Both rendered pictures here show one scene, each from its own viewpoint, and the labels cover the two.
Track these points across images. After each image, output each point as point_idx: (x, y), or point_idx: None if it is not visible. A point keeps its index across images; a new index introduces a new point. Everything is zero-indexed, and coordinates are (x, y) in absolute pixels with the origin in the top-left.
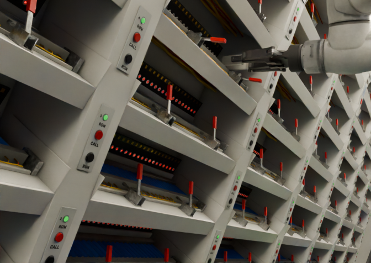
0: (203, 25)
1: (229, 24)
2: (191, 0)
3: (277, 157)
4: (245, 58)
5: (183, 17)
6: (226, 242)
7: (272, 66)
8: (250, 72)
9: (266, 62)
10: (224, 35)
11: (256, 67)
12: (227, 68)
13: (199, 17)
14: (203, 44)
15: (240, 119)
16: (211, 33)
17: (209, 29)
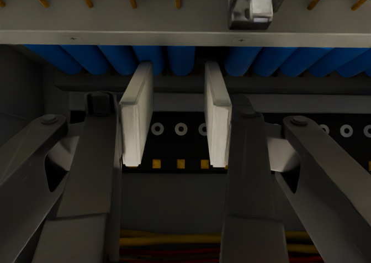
0: (187, 186)
1: (137, 253)
2: (293, 215)
3: None
4: (318, 130)
5: (368, 147)
6: None
7: (104, 247)
8: (92, 95)
9: (270, 218)
10: (48, 216)
11: (113, 142)
12: (152, 70)
13: (223, 195)
14: (190, 130)
15: None
16: (122, 187)
17: (144, 192)
